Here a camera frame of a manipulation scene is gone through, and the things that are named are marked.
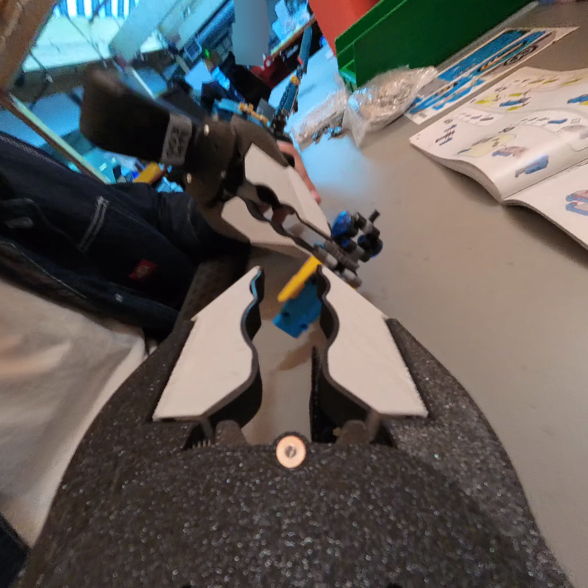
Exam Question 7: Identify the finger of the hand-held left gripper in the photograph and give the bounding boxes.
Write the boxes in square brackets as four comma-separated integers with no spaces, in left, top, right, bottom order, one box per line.
[244,143,331,241]
[201,196,318,262]

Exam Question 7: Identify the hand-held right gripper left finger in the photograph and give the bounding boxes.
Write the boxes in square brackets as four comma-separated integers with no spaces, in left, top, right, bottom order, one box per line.
[154,267,265,423]

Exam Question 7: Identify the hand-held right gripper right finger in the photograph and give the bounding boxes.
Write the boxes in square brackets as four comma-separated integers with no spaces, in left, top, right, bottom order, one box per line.
[311,267,428,419]

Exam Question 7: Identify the black grey gear assembly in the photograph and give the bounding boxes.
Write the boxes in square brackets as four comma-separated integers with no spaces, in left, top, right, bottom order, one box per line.
[313,210,384,287]

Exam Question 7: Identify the blue yellow brick assembly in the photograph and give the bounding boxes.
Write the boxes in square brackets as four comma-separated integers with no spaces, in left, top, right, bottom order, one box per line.
[273,256,330,339]

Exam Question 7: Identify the grey desk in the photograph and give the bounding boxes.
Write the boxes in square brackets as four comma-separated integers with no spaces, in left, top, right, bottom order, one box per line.
[235,0,588,588]

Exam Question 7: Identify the person's left hand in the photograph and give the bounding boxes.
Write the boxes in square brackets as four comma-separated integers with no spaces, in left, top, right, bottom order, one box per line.
[276,140,322,205]

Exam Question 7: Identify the blue yellow toy robot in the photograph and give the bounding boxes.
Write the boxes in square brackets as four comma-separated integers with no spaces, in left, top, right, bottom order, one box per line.
[212,28,315,129]

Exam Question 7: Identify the large window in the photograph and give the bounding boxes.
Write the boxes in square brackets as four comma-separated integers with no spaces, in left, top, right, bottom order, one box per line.
[23,0,184,70]

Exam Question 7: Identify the person's light trousers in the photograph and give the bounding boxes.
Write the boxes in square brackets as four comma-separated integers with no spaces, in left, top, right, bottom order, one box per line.
[0,276,148,543]

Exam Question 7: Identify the orange box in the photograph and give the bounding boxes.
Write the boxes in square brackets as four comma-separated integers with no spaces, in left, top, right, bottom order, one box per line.
[308,0,377,56]

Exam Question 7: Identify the green box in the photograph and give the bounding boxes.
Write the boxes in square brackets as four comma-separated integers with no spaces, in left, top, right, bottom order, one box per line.
[336,0,533,88]

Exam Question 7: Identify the blue sticker sheet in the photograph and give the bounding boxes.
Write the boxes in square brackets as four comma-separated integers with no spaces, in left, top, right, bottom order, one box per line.
[405,26,578,125]

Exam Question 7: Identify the open instruction booklet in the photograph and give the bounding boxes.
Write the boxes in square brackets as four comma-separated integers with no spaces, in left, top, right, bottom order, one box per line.
[409,66,588,249]

